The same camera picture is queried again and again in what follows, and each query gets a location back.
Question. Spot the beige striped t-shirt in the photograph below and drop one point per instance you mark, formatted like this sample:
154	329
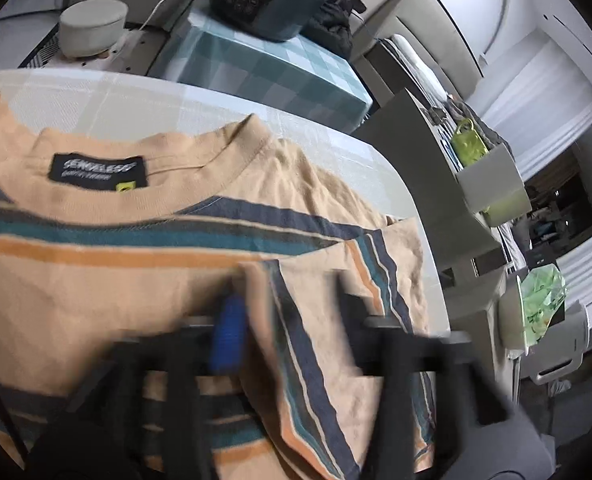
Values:
126	285

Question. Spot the beige chair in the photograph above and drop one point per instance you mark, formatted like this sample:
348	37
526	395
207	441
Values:
376	25

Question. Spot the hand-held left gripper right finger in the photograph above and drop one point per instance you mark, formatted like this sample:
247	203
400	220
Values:
396	360

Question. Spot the green plastic bag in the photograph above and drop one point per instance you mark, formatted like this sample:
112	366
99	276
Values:
541	300

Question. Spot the black appliance with red display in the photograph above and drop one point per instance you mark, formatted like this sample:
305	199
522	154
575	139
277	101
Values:
256	0

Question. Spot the white curtain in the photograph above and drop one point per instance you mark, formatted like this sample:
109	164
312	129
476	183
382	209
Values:
536	100

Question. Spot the black clothing pile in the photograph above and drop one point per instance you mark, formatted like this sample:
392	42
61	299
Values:
333	30

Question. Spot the white plastic stool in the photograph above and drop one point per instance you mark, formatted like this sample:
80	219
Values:
571	345

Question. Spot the small yellow-green bag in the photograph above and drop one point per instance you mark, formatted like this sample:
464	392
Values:
468	145

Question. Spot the patterned floor mat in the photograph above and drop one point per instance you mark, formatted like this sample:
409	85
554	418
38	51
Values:
136	52

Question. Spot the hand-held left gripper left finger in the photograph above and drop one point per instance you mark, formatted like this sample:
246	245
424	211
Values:
228	332

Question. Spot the teal checked tablecloth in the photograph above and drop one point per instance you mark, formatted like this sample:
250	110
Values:
276	70

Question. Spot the white storage shelf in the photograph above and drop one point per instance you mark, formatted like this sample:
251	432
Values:
486	180

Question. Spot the white round container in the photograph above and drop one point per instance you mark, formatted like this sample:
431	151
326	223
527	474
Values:
93	25

